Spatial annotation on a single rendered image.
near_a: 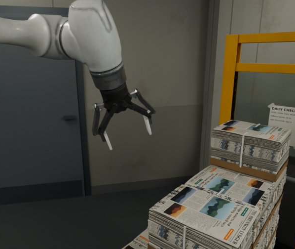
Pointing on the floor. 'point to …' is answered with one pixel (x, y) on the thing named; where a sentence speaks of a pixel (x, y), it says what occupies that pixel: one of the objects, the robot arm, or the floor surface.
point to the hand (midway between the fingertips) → (129, 137)
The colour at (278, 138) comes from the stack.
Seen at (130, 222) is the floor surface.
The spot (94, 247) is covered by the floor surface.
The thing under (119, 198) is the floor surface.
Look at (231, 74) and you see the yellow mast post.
